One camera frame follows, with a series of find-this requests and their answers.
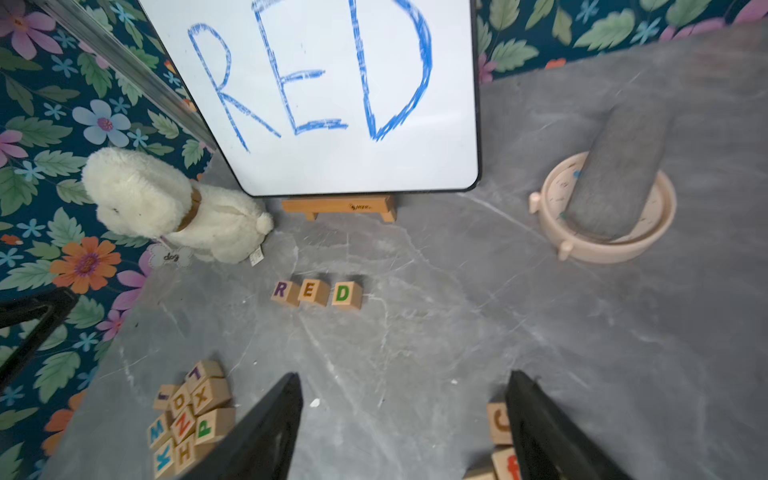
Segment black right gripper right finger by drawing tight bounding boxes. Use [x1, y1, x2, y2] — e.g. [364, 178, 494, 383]
[505, 370, 631, 480]

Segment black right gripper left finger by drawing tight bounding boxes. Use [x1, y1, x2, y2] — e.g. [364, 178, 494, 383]
[181, 372, 303, 480]

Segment wooden block purple R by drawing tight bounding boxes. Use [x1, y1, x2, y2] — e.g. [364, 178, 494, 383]
[271, 280, 300, 308]

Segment wooden block red E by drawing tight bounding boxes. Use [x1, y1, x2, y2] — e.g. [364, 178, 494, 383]
[299, 279, 331, 307]

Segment wooden block green D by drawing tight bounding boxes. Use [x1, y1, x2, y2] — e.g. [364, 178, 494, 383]
[332, 281, 363, 310]

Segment white whiteboard reading RED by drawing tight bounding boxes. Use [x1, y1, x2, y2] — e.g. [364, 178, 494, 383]
[142, 0, 482, 197]

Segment wooden block green P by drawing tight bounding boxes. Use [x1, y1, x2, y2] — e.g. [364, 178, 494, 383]
[195, 407, 236, 445]

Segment wooden block brown C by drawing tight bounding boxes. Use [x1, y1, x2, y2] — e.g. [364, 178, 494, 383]
[486, 402, 513, 446]

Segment wooden block brown X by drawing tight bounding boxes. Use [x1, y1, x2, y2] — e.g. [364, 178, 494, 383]
[191, 378, 231, 416]

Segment wooden block brown H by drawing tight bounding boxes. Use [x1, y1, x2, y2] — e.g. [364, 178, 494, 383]
[175, 437, 212, 475]

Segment wooden block red N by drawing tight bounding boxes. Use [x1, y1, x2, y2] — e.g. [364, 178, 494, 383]
[170, 405, 197, 445]

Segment wooden block brown O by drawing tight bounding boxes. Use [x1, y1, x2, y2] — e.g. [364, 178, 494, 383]
[168, 385, 191, 419]

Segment wooden block purple T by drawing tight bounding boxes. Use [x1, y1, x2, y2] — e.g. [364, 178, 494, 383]
[184, 360, 225, 393]

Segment wooden block blue K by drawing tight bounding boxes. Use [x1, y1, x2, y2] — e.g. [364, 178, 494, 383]
[152, 439, 176, 480]

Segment wooden block blue M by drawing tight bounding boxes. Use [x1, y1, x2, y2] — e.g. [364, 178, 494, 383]
[147, 411, 172, 450]

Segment grey felt pad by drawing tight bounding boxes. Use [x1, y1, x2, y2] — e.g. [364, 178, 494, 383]
[564, 101, 675, 242]

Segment wooden whiteboard easel stand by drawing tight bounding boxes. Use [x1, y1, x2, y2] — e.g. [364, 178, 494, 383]
[281, 195, 397, 223]

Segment white plush dog toy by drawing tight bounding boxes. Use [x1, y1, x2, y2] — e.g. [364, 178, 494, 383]
[82, 147, 274, 264]

